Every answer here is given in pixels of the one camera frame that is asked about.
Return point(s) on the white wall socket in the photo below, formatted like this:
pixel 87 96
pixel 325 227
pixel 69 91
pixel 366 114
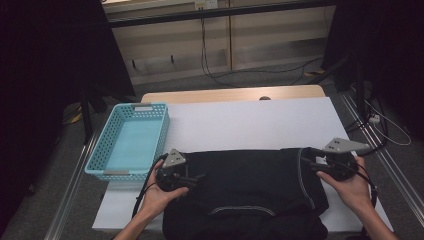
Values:
pixel 206 4

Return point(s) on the metal floor rail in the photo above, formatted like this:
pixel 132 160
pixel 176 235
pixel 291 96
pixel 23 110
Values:
pixel 393 166
pixel 71 186

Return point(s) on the light blue plastic basket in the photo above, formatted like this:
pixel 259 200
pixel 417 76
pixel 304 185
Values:
pixel 133 146

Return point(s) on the person's left hand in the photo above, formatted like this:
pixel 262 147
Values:
pixel 156 201

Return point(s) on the white power plug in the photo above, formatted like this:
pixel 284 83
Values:
pixel 374 119

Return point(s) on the dark round table grommet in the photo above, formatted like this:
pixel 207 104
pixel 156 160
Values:
pixel 265 98

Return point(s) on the white table sheet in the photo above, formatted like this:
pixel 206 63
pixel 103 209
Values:
pixel 250 123

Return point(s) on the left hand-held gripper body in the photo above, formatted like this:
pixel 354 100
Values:
pixel 173 159

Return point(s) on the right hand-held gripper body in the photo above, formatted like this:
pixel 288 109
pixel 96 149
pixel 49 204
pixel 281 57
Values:
pixel 343 145

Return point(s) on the light wooden cabinet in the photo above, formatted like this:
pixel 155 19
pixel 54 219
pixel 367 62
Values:
pixel 266 33

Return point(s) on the black metal bar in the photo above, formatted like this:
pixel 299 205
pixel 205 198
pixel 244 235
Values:
pixel 213 13

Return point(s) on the black tripod stand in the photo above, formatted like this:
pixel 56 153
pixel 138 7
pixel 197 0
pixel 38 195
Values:
pixel 393 40

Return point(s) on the black knit vest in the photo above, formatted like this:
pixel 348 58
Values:
pixel 246 180

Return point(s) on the yellow black floor tape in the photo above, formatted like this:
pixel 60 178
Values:
pixel 76 118

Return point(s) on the black curtain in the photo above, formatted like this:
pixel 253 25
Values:
pixel 50 66

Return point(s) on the person's right hand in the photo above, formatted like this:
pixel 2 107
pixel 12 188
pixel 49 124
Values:
pixel 355 193

